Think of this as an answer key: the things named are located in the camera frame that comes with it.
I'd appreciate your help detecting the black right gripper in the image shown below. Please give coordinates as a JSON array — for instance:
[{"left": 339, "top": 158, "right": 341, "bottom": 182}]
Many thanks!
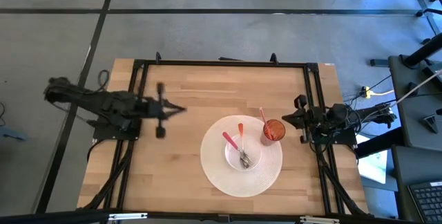
[{"left": 281, "top": 94, "right": 327, "bottom": 144}]

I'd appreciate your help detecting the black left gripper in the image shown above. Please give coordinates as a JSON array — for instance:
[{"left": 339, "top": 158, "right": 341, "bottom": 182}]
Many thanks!
[{"left": 137, "top": 82, "right": 188, "bottom": 140}]

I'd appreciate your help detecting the utensil with pink-orange handle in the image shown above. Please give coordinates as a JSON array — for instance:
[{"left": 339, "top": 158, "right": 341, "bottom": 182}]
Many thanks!
[{"left": 258, "top": 106, "right": 275, "bottom": 140}]

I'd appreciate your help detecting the orange handled fork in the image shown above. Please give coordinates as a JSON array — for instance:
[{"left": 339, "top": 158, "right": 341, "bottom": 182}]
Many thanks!
[{"left": 237, "top": 122, "right": 251, "bottom": 168}]

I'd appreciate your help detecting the fork with pink handle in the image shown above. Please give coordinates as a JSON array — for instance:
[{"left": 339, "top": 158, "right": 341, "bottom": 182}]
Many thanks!
[{"left": 222, "top": 131, "right": 255, "bottom": 169}]

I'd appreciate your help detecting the orange translucent plastic cup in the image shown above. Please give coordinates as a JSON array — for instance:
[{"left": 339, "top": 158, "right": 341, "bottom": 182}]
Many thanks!
[{"left": 260, "top": 118, "right": 287, "bottom": 147}]

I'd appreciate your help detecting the white round bowl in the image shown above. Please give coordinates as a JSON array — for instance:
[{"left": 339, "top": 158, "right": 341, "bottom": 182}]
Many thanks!
[{"left": 224, "top": 133, "right": 262, "bottom": 172}]

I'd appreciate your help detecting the yellow power strip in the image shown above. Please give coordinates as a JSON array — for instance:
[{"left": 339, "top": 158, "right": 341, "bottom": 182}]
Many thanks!
[{"left": 361, "top": 86, "right": 395, "bottom": 100}]

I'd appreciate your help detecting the white round woven placemat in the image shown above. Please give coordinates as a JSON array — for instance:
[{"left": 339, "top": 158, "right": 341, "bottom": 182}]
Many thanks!
[{"left": 200, "top": 114, "right": 284, "bottom": 198}]

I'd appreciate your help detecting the grey desk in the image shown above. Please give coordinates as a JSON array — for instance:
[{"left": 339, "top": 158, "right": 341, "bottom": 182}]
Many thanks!
[{"left": 387, "top": 53, "right": 442, "bottom": 183}]

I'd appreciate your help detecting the black keyboard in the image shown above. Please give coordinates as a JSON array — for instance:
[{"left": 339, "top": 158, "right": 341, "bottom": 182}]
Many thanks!
[{"left": 407, "top": 180, "right": 442, "bottom": 223}]

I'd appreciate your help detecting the black aluminium table frame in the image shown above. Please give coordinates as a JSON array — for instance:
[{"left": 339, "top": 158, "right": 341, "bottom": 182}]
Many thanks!
[{"left": 76, "top": 52, "right": 371, "bottom": 218}]

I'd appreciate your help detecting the black looped cable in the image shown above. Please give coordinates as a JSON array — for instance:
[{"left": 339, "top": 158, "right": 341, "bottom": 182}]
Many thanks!
[{"left": 97, "top": 69, "right": 111, "bottom": 93}]

